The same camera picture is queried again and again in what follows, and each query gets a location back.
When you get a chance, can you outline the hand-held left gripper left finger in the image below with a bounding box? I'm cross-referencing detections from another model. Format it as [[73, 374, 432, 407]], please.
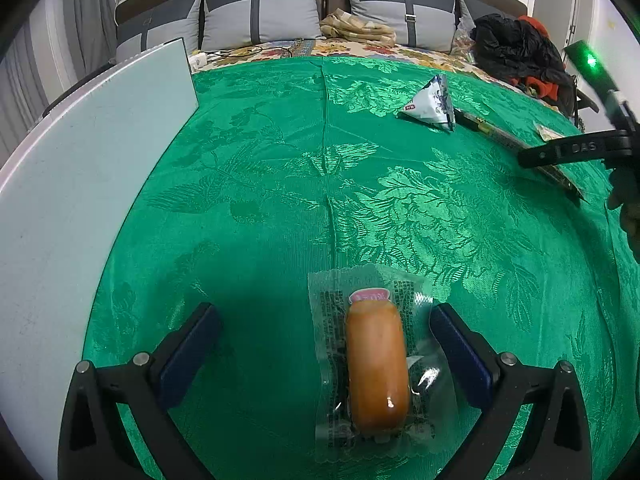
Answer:
[[57, 302, 223, 480]]

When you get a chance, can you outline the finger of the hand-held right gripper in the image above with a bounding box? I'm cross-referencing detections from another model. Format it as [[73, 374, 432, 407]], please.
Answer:
[[516, 130, 632, 170]]

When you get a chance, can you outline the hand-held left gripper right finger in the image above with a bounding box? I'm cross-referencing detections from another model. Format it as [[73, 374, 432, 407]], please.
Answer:
[[429, 303, 594, 480]]

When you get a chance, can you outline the long black snack packet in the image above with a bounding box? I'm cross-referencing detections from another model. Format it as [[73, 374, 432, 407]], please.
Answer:
[[452, 108, 596, 207]]

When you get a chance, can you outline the sausage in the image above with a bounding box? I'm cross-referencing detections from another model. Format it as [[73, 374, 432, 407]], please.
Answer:
[[307, 267, 459, 464]]

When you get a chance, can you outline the person's right hand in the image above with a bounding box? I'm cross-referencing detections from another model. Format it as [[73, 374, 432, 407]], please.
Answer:
[[607, 162, 640, 251]]

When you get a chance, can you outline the red garment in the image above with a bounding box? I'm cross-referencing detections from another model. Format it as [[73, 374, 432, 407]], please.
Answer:
[[515, 15, 562, 102]]

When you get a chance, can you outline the black jacket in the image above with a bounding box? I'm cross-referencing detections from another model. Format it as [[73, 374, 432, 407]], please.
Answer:
[[469, 13, 577, 93]]

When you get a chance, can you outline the white triangular snack packet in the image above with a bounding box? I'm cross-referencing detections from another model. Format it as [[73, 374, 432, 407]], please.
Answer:
[[397, 73, 457, 134]]

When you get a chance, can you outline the grey pillow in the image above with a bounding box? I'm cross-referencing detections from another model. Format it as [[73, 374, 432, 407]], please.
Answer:
[[457, 0, 529, 37], [114, 0, 206, 67], [199, 0, 324, 54], [342, 0, 461, 54]]

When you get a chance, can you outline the clear plastic bag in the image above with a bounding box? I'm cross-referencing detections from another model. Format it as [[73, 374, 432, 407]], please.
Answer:
[[452, 27, 476, 64]]

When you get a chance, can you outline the green floral blanket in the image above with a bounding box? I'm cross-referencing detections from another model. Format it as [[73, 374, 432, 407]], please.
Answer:
[[82, 54, 640, 480]]

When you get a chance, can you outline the floral bedsheet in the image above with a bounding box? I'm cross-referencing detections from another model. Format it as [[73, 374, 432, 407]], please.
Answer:
[[189, 36, 582, 107]]

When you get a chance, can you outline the white panel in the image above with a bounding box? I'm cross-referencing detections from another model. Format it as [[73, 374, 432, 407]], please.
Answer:
[[0, 37, 200, 462]]

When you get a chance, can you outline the beige folded cloth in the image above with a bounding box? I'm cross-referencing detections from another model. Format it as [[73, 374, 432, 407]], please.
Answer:
[[318, 8, 398, 46]]

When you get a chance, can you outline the grey curtain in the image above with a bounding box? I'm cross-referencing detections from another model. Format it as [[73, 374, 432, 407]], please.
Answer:
[[0, 0, 122, 127]]

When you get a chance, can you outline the thin power cable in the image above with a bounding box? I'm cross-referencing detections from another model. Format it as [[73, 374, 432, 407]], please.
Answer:
[[207, 44, 297, 59]]

